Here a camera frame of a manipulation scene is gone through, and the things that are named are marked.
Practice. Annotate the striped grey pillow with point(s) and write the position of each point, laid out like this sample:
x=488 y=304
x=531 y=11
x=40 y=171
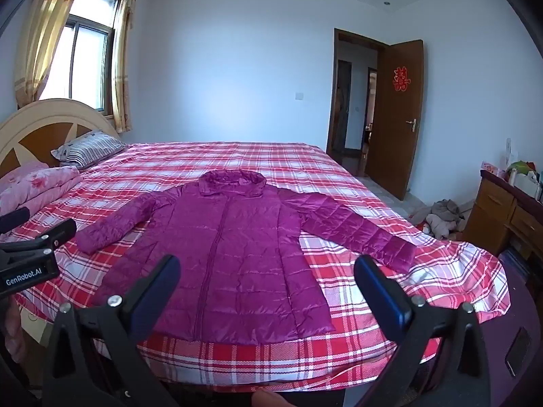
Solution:
x=87 y=150

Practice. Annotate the yellow curtain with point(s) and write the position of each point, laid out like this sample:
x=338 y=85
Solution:
x=122 y=26
x=37 y=44

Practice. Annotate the wooden desk with drawers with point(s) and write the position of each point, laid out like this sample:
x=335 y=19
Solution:
x=504 y=216

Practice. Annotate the clutter on desk top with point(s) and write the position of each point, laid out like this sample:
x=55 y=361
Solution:
x=516 y=173

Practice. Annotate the person's left hand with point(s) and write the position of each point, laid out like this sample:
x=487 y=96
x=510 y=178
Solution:
x=14 y=338

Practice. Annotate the silver door handle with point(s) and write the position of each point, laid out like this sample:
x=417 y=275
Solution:
x=413 y=124

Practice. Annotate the pink floral folded quilt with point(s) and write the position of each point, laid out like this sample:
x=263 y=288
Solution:
x=35 y=185

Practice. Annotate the cream and brown headboard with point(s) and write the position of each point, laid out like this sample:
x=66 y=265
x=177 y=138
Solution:
x=32 y=132

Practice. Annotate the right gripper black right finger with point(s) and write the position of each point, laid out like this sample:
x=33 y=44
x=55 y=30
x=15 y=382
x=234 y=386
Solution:
x=460 y=374

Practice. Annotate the pile of clothes on floor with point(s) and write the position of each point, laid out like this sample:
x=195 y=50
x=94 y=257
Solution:
x=444 y=220

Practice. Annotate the magenta quilted down jacket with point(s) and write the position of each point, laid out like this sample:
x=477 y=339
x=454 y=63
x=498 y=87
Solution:
x=244 y=277

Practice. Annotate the red plaid bed sheet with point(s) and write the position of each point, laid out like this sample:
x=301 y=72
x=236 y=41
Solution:
x=446 y=273

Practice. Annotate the brown wooden door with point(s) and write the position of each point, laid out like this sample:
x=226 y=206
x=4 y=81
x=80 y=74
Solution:
x=392 y=145

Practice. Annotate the dark wooden door frame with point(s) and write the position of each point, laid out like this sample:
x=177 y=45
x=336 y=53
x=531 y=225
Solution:
x=354 y=73

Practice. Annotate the window with dark frame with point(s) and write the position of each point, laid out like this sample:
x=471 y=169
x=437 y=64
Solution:
x=82 y=62

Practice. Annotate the red double happiness decal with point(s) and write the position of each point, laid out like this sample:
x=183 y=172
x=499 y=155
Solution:
x=401 y=80

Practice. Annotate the left yellow curtain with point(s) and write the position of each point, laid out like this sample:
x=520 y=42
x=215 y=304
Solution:
x=37 y=44

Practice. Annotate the right yellow curtain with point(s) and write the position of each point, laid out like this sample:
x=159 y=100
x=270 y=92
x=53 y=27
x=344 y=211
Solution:
x=122 y=26

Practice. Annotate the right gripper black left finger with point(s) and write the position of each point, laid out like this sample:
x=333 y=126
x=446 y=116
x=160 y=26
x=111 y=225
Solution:
x=92 y=358

